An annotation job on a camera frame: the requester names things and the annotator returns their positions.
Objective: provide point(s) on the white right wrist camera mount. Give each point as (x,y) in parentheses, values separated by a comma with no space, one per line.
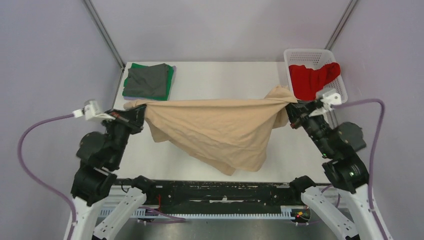
(326,99)

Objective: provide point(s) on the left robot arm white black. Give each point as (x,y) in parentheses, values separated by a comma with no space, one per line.
(100,154)

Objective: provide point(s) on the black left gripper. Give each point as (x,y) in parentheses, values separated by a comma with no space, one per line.
(133,117)

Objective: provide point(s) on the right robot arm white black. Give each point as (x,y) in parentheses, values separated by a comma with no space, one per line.
(346,172)

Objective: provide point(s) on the right corner aluminium post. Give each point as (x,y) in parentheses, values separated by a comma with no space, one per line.
(351,6)

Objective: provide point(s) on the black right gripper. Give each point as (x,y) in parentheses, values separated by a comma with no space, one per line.
(299,110)

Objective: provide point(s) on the white slotted cable duct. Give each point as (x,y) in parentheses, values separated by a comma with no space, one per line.
(283,214)

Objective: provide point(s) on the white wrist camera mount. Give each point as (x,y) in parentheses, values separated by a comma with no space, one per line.
(92,112)
(326,99)

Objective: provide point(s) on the red t shirt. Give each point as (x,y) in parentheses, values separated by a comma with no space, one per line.
(306,82)

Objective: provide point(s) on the green folded t shirt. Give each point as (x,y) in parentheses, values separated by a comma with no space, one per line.
(169,82)

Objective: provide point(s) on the grey folded t shirt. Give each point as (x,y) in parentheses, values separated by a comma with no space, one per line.
(147,81)

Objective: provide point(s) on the corner aluminium post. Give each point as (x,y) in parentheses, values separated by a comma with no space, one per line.
(104,33)
(351,6)

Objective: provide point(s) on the left corner aluminium post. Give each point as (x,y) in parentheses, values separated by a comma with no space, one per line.
(104,33)

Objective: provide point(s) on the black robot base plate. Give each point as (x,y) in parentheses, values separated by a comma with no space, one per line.
(222,197)

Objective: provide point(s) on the beige t shirt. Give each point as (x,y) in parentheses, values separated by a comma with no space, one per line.
(227,134)

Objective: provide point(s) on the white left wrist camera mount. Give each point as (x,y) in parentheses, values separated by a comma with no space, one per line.
(92,112)

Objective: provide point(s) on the white plastic laundry basket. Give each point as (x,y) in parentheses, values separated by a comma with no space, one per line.
(313,58)

